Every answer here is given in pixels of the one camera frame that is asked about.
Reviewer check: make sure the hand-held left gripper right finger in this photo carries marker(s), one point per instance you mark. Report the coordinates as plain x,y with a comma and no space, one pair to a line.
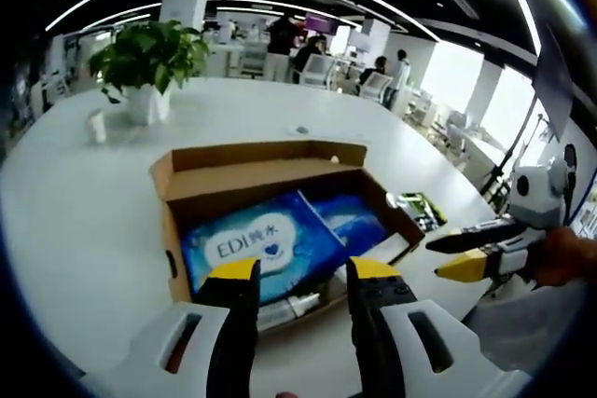
448,351

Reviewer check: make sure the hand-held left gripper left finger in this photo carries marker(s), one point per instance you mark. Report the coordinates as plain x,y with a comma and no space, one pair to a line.
154,356

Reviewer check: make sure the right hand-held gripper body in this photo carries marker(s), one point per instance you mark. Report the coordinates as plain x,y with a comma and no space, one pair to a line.
538,197

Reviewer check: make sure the dark green printed packet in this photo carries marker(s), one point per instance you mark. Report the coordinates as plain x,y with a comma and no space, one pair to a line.
426,216

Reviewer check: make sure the blue soft tissue pack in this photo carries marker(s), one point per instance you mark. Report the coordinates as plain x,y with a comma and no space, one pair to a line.
354,223

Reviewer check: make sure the blue wet wipes pack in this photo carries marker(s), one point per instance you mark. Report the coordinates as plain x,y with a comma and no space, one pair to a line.
242,249

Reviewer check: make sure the brown cardboard shoe box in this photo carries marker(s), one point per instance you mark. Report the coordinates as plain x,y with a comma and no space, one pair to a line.
261,179

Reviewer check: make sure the person's right hand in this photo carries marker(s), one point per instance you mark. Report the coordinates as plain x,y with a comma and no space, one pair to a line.
564,258

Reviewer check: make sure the person's left hand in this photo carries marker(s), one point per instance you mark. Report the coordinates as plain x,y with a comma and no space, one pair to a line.
285,395

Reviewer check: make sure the black tripod stand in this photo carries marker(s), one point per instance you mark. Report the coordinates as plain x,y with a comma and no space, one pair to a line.
506,165

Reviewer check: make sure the grey office chair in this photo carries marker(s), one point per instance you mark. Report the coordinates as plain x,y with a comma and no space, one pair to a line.
527,328

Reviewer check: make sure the dark panel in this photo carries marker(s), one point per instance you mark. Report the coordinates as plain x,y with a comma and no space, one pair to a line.
552,86

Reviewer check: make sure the white mesh office chair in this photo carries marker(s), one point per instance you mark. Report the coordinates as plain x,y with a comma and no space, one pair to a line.
318,71
254,59
379,88

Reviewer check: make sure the small white paper cup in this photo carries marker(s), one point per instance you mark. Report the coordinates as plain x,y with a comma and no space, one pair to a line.
97,127

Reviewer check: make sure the potted green plant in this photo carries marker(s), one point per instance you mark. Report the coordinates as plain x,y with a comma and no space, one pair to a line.
149,53

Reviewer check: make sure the white square pillar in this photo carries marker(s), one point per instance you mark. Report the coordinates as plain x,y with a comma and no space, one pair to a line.
184,6

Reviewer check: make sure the purple wall screen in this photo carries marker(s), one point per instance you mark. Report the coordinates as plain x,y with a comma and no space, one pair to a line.
319,23

